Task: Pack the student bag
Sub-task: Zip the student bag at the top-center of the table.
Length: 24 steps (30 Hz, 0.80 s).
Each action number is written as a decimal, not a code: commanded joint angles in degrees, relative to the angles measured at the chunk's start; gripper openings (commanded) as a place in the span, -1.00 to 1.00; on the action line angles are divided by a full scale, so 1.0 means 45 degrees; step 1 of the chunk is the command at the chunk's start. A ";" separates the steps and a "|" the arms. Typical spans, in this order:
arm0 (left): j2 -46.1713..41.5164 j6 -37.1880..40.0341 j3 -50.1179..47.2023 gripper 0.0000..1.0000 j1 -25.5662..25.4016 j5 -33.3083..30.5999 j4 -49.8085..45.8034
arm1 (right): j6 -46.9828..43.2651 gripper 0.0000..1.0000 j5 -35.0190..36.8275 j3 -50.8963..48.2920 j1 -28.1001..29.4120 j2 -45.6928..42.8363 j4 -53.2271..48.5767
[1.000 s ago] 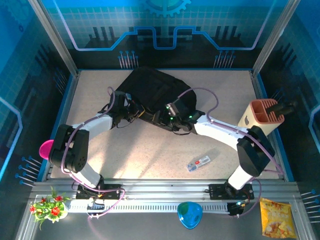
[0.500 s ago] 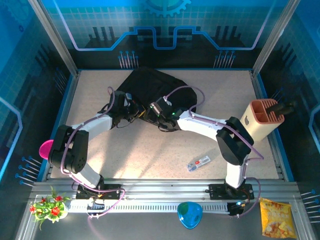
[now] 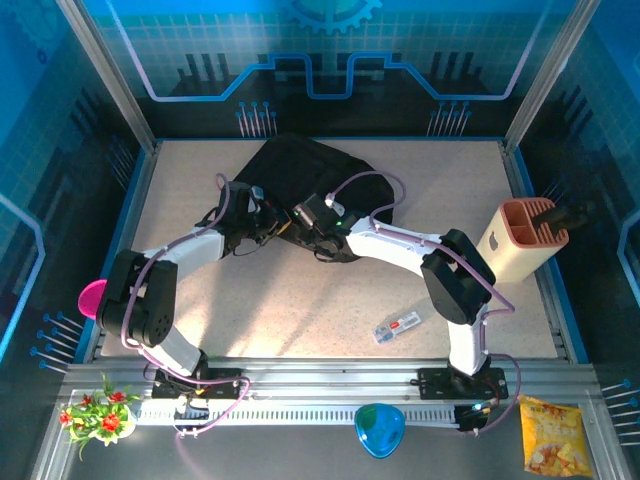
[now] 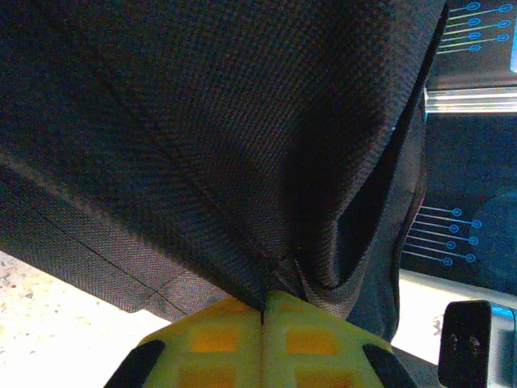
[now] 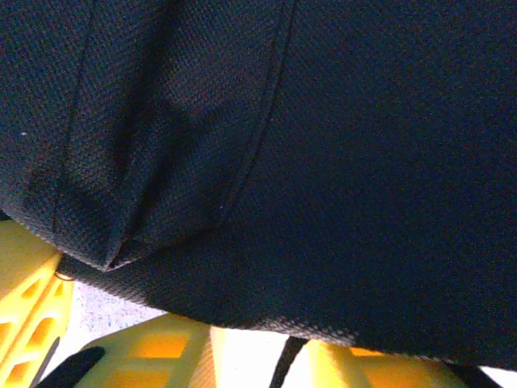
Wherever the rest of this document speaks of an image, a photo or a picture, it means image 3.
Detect black backpack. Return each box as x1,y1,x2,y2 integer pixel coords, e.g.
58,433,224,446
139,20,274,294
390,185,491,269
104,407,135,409
232,133,396,264

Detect clear plastic stationery box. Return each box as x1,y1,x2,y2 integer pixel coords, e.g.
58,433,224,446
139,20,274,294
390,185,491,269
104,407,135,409
373,310,420,345

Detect yellow chips bag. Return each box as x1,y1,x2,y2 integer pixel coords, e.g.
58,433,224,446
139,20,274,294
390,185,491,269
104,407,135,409
517,394,596,477

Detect pink plastic cup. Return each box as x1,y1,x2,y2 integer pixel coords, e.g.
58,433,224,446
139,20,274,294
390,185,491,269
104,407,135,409
77,279,109,320

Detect beige holder pink insert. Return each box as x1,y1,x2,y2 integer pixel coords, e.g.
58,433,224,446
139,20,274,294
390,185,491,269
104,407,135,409
476,197,571,284

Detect blue plastic bowl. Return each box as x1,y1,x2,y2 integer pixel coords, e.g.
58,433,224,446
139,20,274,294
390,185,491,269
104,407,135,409
353,402,405,459

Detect black object in holder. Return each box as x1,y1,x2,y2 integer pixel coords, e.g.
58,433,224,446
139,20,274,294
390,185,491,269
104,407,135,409
530,202,596,232

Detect potted artificial flowers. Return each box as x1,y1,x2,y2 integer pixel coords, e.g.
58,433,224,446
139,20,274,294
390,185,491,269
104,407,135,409
58,373,142,461

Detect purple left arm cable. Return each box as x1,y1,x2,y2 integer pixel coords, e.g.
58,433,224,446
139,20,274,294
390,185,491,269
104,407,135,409
119,172,251,441

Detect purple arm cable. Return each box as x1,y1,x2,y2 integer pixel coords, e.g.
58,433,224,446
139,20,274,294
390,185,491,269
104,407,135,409
327,170,524,436
119,172,251,441

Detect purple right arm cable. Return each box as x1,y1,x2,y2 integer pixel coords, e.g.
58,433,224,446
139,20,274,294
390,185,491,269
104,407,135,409
327,170,524,436

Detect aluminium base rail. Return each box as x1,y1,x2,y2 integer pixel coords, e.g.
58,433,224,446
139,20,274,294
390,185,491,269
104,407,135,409
64,357,596,401

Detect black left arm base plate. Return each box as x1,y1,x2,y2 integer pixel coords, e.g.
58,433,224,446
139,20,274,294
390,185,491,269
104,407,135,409
152,368,250,400

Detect grey slotted cable duct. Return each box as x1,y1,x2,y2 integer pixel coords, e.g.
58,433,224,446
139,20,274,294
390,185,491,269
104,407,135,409
134,402,461,427

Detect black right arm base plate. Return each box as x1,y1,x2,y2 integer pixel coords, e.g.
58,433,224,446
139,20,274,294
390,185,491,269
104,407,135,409
417,367,510,401

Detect aluminium frame post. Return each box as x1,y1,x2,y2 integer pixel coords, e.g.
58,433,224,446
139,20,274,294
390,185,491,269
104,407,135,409
55,0,160,154
501,0,601,155

